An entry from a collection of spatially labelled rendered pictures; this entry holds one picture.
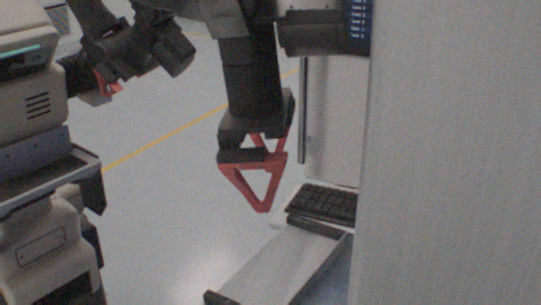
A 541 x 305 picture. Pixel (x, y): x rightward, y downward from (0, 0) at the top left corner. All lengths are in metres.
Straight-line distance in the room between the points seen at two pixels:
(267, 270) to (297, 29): 0.58
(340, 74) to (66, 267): 0.79
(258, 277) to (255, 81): 0.52
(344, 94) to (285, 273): 0.52
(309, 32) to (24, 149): 0.71
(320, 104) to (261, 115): 0.80
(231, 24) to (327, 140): 0.92
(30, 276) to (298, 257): 0.58
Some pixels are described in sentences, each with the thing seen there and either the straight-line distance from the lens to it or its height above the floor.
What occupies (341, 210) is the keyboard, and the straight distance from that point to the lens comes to 1.22.
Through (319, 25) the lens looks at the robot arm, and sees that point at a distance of 0.46.
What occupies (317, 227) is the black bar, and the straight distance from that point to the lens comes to 1.03.
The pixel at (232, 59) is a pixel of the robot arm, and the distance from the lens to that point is 0.48.
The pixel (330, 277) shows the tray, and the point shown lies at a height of 0.88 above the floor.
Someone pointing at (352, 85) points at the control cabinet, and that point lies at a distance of 1.25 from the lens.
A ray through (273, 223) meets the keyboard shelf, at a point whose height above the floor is 0.80.
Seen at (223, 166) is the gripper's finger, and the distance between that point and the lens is 0.48.
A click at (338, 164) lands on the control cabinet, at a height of 0.87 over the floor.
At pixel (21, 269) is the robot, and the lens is 1.18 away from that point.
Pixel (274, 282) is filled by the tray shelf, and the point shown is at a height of 0.88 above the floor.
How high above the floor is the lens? 1.49
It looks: 26 degrees down
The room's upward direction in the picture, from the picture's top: straight up
